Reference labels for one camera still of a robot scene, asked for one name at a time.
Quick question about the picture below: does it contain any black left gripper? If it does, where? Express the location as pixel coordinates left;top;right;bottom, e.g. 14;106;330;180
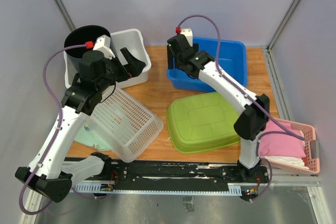
97;47;145;92

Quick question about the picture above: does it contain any blue plastic tub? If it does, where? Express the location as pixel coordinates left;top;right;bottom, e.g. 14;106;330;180
166;37;248;92

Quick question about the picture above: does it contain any white perforated basket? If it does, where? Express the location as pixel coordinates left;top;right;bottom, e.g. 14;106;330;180
86;88;164;163

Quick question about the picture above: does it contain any green plastic tub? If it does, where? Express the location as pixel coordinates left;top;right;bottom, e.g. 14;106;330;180
166;92;240;154

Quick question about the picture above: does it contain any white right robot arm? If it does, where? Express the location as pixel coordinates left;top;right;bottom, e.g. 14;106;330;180
167;34;269;182

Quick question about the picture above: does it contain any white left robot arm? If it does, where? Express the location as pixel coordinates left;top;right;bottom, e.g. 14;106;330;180
15;42;146;202

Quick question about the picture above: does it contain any white plastic bin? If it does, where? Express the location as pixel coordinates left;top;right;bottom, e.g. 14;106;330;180
64;28;152;90

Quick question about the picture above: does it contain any dark round bucket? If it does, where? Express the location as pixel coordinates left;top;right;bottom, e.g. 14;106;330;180
64;25;117;72

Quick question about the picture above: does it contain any green printed cloth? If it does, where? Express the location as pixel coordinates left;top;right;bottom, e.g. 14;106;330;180
74;124;110;151

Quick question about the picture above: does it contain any pink folded cloth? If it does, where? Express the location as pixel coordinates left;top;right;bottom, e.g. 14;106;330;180
259;121;306;158

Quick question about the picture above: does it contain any pink perforated basket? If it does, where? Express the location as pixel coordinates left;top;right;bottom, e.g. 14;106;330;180
269;119;320;174

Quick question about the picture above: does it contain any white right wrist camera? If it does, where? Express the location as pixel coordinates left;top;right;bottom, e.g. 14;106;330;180
175;27;193;46

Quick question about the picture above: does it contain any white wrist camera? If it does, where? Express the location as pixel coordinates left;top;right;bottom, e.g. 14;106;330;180
175;27;193;46
85;35;116;60

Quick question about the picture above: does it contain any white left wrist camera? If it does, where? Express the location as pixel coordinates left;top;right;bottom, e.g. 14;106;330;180
85;35;116;60

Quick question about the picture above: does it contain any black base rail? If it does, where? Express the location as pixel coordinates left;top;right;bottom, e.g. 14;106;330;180
73;159;271;197

